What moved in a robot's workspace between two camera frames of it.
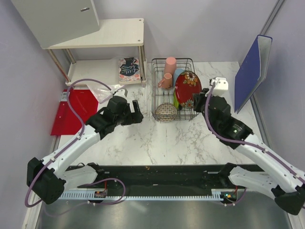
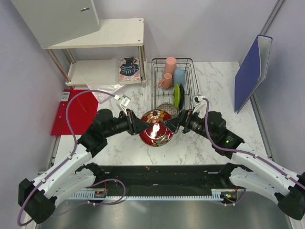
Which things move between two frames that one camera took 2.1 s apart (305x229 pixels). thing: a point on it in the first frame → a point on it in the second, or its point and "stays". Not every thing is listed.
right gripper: x=198 y=98 → x=184 y=117
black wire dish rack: x=173 y=85 stays
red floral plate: x=187 y=83 → x=158 y=135
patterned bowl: x=166 y=112 stays
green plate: x=176 y=102 stays
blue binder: x=253 y=70 stays
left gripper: x=135 y=117 → x=135 y=125
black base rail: x=156 y=177 stays
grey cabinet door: x=52 y=22 stays
